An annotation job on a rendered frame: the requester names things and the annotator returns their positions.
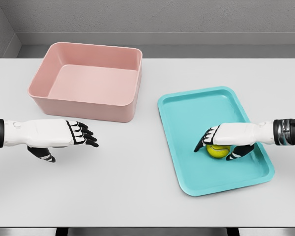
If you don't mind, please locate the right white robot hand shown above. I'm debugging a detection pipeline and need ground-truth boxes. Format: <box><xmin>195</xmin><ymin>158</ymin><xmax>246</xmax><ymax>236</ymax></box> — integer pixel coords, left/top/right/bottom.
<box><xmin>193</xmin><ymin>122</ymin><xmax>257</xmax><ymax>161</ymax></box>

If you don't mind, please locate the yellow-green tennis ball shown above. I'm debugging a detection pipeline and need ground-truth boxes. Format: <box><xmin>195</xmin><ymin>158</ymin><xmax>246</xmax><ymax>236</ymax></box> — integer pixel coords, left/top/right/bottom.
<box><xmin>206</xmin><ymin>144</ymin><xmax>231</xmax><ymax>159</ymax></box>

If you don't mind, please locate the blue plastic tray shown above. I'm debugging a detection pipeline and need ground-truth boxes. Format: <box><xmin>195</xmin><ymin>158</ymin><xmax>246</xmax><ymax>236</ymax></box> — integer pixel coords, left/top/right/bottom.
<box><xmin>157</xmin><ymin>86</ymin><xmax>275</xmax><ymax>198</ymax></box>

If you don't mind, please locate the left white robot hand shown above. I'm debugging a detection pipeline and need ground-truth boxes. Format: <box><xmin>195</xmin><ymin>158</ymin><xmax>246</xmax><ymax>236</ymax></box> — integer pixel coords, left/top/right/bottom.
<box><xmin>23</xmin><ymin>119</ymin><xmax>99</xmax><ymax>163</ymax></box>

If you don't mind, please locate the pink plastic basket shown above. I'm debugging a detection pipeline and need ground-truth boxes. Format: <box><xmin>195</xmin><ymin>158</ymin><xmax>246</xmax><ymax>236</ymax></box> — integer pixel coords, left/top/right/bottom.
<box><xmin>27</xmin><ymin>41</ymin><xmax>143</xmax><ymax>123</ymax></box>

